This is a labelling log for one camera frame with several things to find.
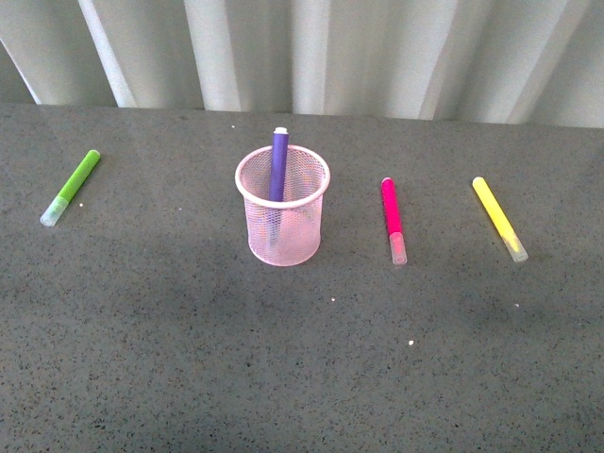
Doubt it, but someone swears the purple marker pen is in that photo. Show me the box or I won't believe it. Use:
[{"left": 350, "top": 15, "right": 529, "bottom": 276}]
[{"left": 269, "top": 126, "right": 289, "bottom": 245}]

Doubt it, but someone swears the pink marker pen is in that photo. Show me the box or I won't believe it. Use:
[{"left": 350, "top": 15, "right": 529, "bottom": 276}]
[{"left": 380, "top": 177, "right": 407, "bottom": 265}]

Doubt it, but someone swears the pink mesh cup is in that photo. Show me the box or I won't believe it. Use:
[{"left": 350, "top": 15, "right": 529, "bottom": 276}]
[{"left": 235, "top": 145, "right": 330, "bottom": 266}]

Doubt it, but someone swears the yellow marker pen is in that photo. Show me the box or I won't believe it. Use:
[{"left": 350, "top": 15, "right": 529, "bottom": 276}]
[{"left": 472, "top": 176, "right": 529, "bottom": 262}]

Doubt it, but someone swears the green marker pen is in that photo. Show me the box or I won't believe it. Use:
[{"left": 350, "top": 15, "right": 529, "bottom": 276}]
[{"left": 40, "top": 150, "right": 101, "bottom": 227}]

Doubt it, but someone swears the white pleated curtain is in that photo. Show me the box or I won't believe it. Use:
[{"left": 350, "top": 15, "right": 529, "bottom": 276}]
[{"left": 1, "top": 1, "right": 603, "bottom": 127}]

